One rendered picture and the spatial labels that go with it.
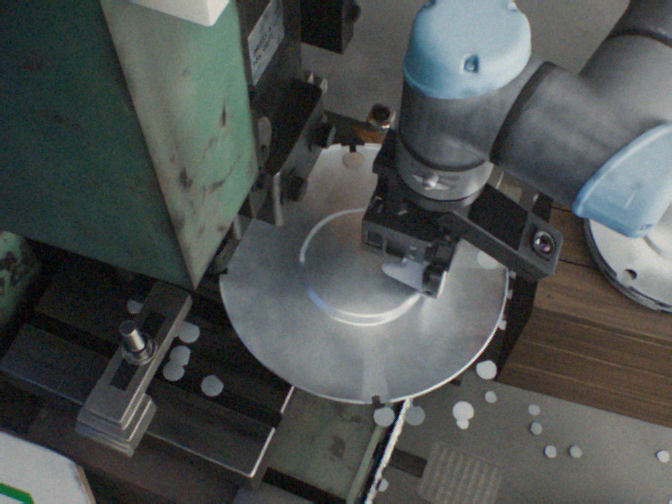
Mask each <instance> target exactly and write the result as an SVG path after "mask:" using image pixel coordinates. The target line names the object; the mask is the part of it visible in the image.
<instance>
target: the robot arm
mask: <svg viewBox="0 0 672 504"><path fill-rule="evenodd" d="M403 74H404V82H403V91H402V100H401V109H399V118H398V124H397V131H395V130H392V129H389V130H388V132H387V134H386V136H385V139H384V141H383V144H382V146H381V148H380V151H379V152H378V154H377V156H375V158H374V160H373V162H372V173H373V174H377V175H378V184H377V187H375V189H374V191H373V194H372V196H371V199H370V201H369V205H368V207H367V209H366V211H365V213H364V217H363V219H362V231H361V247H360V249H363V250H365V251H368V252H371V253H374V254H377V255H380V257H382V258H385V259H388V260H390V261H393V262H396V263H400V264H395V263H384V264H383V266H382V268H383V271H384V272H385V273H387V274H388V275H390V276H392V278H394V279H396V280H399V281H401V282H403V283H405V284H407V285H409V286H411V287H413V288H415V289H417V290H418V291H419V292H421V294H422V295H423V296H425V297H428V298H431V300H434V298H436V300H437V297H438V296H439V294H440V293H441V291H443V289H444V285H445V284H446V281H447V277H448V274H449V272H450V270H451V267H452V265H453V262H454V260H455V257H456V254H457V251H458V249H459V246H460V244H461V241H462V239H463V240H466V241H467V242H469V243H470V244H472V245H474V246H475V247H477V248H478V249H480V250H481V251H483V252H484V253H486V254H487V255H489V257H491V258H493V259H495V260H496V261H498V262H499V263H501V264H502V265H504V266H505V267H507V268H508V269H510V270H511V271H513V272H515V273H517V274H519V275H520V276H522V277H523V278H525V280H526V281H528V282H529V283H533V282H536V281H539V279H541V278H545V277H548V276H551V275H553V274H554V272H555V269H556V265H557V261H558V258H559V253H560V249H561V245H562V242H563V236H562V233H561V232H560V231H559V230H557V229H556V228H554V227H553V226H551V225H550V224H548V223H547V222H545V221H544V220H542V219H540V218H539V217H537V216H536V215H534V214H533V213H531V212H530V210H528V209H527V208H525V207H524V206H523V205H521V204H520V203H518V202H517V201H514V200H513V199H511V198H510V197H508V196H507V195H505V194H504V193H503V192H501V191H500V190H498V188H497V187H495V186H494V185H492V184H490V183H488V182H487V179H488V177H489V175H490V173H491V169H493V165H494V164H495V165H496V166H497V167H498V168H500V169H501V170H503V171H505V172H507V173H508V174H510V175H512V176H514V177H516V178H517V179H520V180H522V181H524V182H526V183H527V184H529V185H531V186H533V187H534V189H536V190H538V191H540V192H542V193H543V194H546V195H548V196H550V197H551V198H553V199H555V200H557V201H559V202H560V203H562V204H564V205H566V206H567V207H569V208H571V209H572V213H574V214H575V215H577V216H579V217H581V218H589V219H591V220H593V221H595V222H597V223H599V224H601V225H603V226H605V227H608V228H610V229H612V230H614V231H616V232H618V234H620V235H622V236H624V237H626V238H630V239H638V238H641V237H645V236H647V235H648V234H649V233H651V231H652V229H653V228H654V227H655V225H656V224H657V223H658V221H659V220H660V218H661V217H662V215H663V214H664V212H665V211H666V209H667V208H668V205H669V204H670V202H671V201H672V0H630V2H629V4H628V7H627V9H626V10H625V11H624V13H623V15H622V16H621V18H620V19H619V20H618V22H617V23H616V24H615V26H614V27H613V28H612V30H611V31H610V32H609V34H608V35H607V37H606V38H605V39H604V41H603V42H602V43H601V45H600V46H599V47H598V48H596V49H595V52H594V53H593V54H592V56H591V57H590V58H589V60H588V61H587V62H586V64H585V65H584V66H583V68H582V69H581V70H580V72H579V73H578V74H577V75H575V74H573V73H571V72H569V71H567V70H565V69H564V68H562V67H558V66H557V65H555V64H553V63H551V62H548V61H546V59H544V58H542V57H541V56H538V55H536V54H534V53H531V52H530V29H529V24H528V21H527V19H526V17H525V15H524V14H522V13H521V12H520V11H519V10H518V9H517V7H516V4H515V2H514V1H511V0H429V1H427V2H426V3H425V4H424V5H422V6H421V8H420V10H419V11H418V13H417V15H416V17H415V19H414V22H413V26H412V30H411V36H410V41H409V47H408V49H407V52H406V54H405V57H404V60H403ZM377 197H378V198H381V199H382V200H381V199H378V198H377ZM375 198H377V199H375ZM374 200H375V201H374ZM372 205H373V206H372ZM371 207H372V208H371ZM366 229H367V230H368V233H367V241H368V242H371V243H373V244H371V243H368V242H366ZM374 244H377V245H379V246H377V245H374ZM404 258H405V259H407V261H406V263H405V264H402V262H403V260H404ZM425 269H426V270H425Z"/></svg>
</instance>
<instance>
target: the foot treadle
mask: <svg viewBox="0 0 672 504"><path fill-rule="evenodd" d="M379 446H381V442H377V444H376V447H375V449H374V452H373V454H372V457H371V458H372V459H374V458H375V456H376V453H377V451H378V448H379ZM388 465H390V466H393V467H395V469H398V470H400V471H403V472H406V473H409V474H411V475H414V476H416V477H419V478H421V480H420V483H419V486H418V489H417V495H418V496H419V497H420V498H421V499H423V500H426V501H428V503H430V504H492V503H493V500H494V497H495V494H496V491H497V487H498V484H499V480H500V477H501V474H502V469H501V467H500V466H499V465H498V464H496V463H493V462H491V461H488V460H486V459H483V458H481V457H477V456H475V455H472V454H470V453H467V452H465V451H462V450H460V449H457V448H455V447H451V446H449V445H446V443H444V442H441V441H438V442H436V444H435V445H434V446H433V449H432V452H431V455H430V457H429V460H425V459H423V458H420V457H418V456H415V455H413V454H410V453H407V452H405V451H401V450H399V449H396V448H394V451H393V453H392V456H391V459H390V461H389V464H388Z"/></svg>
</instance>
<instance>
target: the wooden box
mask: <svg viewBox="0 0 672 504"><path fill-rule="evenodd" d="M531 213H533V214H534V215H536V216H537V217H539V218H540V219H542V220H544V221H545V222H547V223H548V224H550V225H551V226H553V227H554V228H556V229H557V230H559V231H560V232H561V233H562V236H563V242H562V245H561V249H560V253H559V258H558V261H557V265H556V269H555V272H554V274H553V275H551V276H548V277H545V278H541V279H539V281H536V282H533V283H529V282H528V281H526V280H525V278H523V277H522V276H520V275H519V274H515V280H514V285H513V290H512V295H511V300H510V305H509V310H508V315H507V320H506V326H505V331H504V336H503V341H502V346H501V352H500V356H499V361H498V366H497V373H498V374H497V377H495V382H498V383H502V384H505V385H509V386H513V387H516V388H520V389H524V390H529V391H532V392H536V393H540V394H544V395H547V396H551V397H556V398H560V399H563V400H567V401H571V402H575V403H578V404H582V405H586V406H590V407H594V408H598V409H602V410H605V411H609V412H613V413H617V414H620V415H624V417H625V416H629V417H628V418H630V417H633V419H635V418H636V420H639V419H640V421H644V422H648V423H651V424H655V425H659V426H662V427H666V428H670V429H672V315H670V314H666V310H663V309H662V310H661V312H658V310H657V311H655V309H652V308H649V307H646V306H643V305H641V304H639V303H637V302H635V301H634V300H632V299H630V298H629V297H627V296H626V295H624V294H623V293H621V292H620V291H619V290H618V289H617V288H615V287H614V286H613V285H612V284H611V283H610V281H609V280H608V279H606V278H605V277H604V275H603V274H602V273H601V272H600V270H599V269H598V267H597V266H596V264H595V263H594V261H593V259H592V256H591V254H590V252H589V249H588V246H587V243H586V239H585V232H584V218H581V217H579V216H577V215H575V214H574V213H572V209H571V208H569V207H567V206H566V205H564V204H562V203H560V202H559V201H557V200H555V199H553V198H551V197H550V196H548V195H546V194H543V193H542V192H540V191H539V194H538V196H537V198H536V201H535V203H534V206H533V208H532V212H531Z"/></svg>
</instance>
